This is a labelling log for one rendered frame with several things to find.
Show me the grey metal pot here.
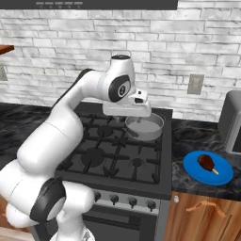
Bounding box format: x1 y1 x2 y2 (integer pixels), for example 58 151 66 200
124 112 166 142

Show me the wooden cupboard handle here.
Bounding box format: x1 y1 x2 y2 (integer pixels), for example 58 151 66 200
185 200 228 219

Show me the wooden shelf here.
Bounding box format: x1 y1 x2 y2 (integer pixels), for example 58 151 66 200
0 44 16 56

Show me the wooden cupboard door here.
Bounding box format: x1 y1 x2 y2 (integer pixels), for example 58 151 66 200
163 191 241 241

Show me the dark extractor hood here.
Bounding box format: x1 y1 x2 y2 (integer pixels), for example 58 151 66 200
0 0 179 11

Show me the blue round plate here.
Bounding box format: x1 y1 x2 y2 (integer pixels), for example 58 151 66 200
182 150 234 186

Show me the brown drumstick meat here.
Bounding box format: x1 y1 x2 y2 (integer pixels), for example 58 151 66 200
197 153 220 176

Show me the black oven door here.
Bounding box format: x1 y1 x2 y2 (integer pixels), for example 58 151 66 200
82 213 158 241

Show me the grey wall socket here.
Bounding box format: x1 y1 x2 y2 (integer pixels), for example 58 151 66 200
186 73 205 96
0 64 8 82

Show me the grey microwave oven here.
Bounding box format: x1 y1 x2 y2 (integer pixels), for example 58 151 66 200
217 89 241 155

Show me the black gas hob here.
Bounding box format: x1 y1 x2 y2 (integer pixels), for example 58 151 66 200
54 102 173 201

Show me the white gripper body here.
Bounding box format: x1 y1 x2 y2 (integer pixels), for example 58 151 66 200
102 101 153 119

